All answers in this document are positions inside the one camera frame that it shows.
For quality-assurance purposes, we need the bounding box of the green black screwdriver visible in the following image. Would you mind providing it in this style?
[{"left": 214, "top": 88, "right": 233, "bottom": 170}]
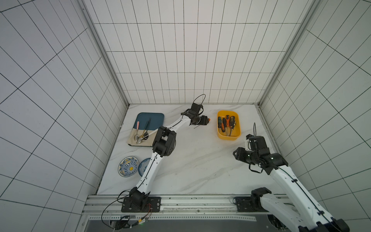
[{"left": 218, "top": 117, "right": 222, "bottom": 130}]

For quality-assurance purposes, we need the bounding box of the small orange black screwdriver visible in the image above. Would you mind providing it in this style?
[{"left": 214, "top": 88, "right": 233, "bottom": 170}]
[{"left": 203, "top": 116, "right": 210, "bottom": 125}]

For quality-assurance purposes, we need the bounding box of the large orange black screwdriver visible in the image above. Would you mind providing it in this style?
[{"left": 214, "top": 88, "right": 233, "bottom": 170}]
[{"left": 225, "top": 115, "right": 230, "bottom": 128}]

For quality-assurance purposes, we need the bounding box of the long brown black screwdriver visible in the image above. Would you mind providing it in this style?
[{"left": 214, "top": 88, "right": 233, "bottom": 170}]
[{"left": 229, "top": 116, "right": 236, "bottom": 136}]

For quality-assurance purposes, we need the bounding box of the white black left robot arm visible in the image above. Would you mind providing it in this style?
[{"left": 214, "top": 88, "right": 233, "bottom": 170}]
[{"left": 123, "top": 102, "right": 210, "bottom": 211}]

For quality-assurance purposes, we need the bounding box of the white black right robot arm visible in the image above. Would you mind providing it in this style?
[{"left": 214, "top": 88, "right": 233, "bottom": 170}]
[{"left": 233, "top": 148, "right": 350, "bottom": 232}]

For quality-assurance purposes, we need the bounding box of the yellow plastic storage box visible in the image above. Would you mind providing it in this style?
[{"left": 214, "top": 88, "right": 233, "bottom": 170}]
[{"left": 217, "top": 110, "right": 242, "bottom": 141}]

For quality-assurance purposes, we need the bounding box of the dark teal tray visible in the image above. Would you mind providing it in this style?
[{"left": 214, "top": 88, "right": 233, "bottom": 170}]
[{"left": 133, "top": 112, "right": 164, "bottom": 131}]

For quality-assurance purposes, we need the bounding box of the beige cloth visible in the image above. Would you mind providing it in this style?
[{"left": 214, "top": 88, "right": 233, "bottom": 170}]
[{"left": 127, "top": 128, "right": 157, "bottom": 147}]

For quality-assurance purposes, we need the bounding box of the metal spoon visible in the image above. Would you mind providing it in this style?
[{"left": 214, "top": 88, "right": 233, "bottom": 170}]
[{"left": 136, "top": 132, "right": 144, "bottom": 144}]

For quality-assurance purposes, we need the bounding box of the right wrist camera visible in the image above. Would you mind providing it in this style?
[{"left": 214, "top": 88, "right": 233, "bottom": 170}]
[{"left": 246, "top": 134, "right": 268, "bottom": 151}]

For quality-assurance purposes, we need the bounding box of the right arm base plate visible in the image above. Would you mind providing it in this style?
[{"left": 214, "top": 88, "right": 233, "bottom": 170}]
[{"left": 233, "top": 196, "right": 266, "bottom": 212}]

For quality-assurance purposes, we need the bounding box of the pink handled spoon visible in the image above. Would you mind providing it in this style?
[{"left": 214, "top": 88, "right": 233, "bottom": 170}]
[{"left": 134, "top": 121, "right": 140, "bottom": 143}]

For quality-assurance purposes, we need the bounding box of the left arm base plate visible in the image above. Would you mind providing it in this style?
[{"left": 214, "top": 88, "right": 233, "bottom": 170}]
[{"left": 121, "top": 197, "right": 161, "bottom": 213}]

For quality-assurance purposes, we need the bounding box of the aluminium mounting rail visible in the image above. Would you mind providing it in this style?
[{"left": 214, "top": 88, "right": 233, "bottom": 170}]
[{"left": 79, "top": 194, "right": 295, "bottom": 228}]

